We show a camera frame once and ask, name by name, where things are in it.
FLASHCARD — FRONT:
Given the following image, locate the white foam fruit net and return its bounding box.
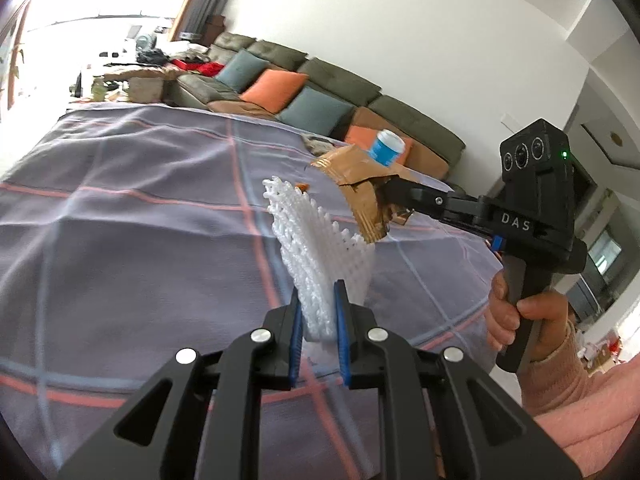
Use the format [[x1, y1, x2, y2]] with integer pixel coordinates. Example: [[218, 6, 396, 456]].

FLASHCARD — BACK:
[[262, 177, 375, 342]]

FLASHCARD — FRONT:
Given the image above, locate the brown paper bag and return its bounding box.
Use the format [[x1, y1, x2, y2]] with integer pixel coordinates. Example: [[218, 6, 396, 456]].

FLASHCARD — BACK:
[[311, 144, 420, 243]]

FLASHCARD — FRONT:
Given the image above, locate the pink sleeved right forearm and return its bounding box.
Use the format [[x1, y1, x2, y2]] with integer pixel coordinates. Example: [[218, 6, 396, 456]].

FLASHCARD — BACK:
[[518, 324, 639, 477]]

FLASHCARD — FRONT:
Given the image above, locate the right hand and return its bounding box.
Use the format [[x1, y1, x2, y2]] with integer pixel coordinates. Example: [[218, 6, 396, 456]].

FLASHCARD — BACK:
[[485, 271, 568, 362]]

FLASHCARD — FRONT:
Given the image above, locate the orange cushion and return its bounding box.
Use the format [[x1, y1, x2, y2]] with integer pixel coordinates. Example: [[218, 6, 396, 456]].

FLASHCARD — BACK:
[[240, 68, 308, 114], [345, 126, 412, 165]]

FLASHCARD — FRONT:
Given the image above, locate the olive green sectional sofa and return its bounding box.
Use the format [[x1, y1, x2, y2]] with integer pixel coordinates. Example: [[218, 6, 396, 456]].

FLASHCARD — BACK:
[[165, 32, 465, 178]]

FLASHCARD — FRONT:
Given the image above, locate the teal cushion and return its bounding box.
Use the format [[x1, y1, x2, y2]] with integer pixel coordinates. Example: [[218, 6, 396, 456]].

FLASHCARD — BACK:
[[277, 86, 354, 136], [215, 49, 269, 93]]

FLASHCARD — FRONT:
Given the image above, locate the purple plaid tablecloth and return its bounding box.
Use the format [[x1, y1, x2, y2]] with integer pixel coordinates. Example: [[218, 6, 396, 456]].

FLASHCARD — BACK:
[[1, 105, 499, 479]]

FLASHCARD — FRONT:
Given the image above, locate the cluttered wooden coffee table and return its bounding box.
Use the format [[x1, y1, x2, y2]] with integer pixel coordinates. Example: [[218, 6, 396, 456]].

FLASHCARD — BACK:
[[68, 63, 188, 104]]

